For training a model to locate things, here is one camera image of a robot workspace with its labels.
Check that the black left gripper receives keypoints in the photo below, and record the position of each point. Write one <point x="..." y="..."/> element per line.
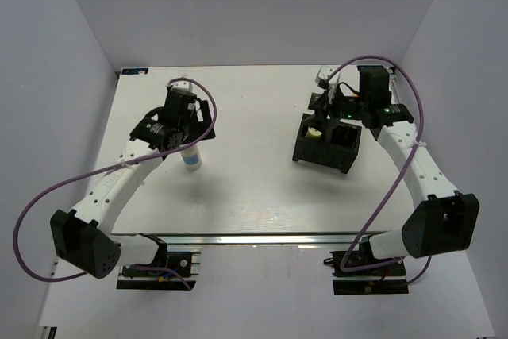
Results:
<point x="199" y="125"/>

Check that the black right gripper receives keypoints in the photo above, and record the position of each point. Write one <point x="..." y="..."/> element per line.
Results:
<point x="326" y="106"/>

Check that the blue-labelled white granule jar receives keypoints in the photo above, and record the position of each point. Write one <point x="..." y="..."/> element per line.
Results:
<point x="192" y="158"/>

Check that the cream-lidded seasoning shaker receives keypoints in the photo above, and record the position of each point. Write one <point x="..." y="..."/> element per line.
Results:
<point x="313" y="134"/>

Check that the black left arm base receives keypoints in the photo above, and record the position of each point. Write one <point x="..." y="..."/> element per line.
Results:
<point x="152" y="263"/>

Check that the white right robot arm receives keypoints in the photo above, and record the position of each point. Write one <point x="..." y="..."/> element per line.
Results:
<point x="444" y="218"/>

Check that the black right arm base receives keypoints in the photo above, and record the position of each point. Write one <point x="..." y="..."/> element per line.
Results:
<point x="387" y="280"/>

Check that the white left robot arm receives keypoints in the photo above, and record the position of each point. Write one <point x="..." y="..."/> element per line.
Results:
<point x="83" y="235"/>

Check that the black condiment organizer rack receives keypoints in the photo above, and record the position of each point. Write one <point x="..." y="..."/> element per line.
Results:
<point x="337" y="149"/>

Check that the blue label sticker right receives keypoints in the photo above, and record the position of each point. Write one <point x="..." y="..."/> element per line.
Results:
<point x="370" y="67"/>

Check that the blue label sticker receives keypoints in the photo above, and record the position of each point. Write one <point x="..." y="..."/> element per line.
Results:
<point x="370" y="67"/>
<point x="134" y="71"/>

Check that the blue label sticker left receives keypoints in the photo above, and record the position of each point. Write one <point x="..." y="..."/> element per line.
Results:
<point x="134" y="71"/>

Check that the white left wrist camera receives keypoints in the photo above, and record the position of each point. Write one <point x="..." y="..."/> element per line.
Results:
<point x="179" y="85"/>

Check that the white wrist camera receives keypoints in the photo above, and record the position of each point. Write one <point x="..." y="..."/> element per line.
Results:
<point x="326" y="80"/>
<point x="179" y="85"/>

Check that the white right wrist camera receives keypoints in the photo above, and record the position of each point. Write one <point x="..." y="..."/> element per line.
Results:
<point x="326" y="80"/>

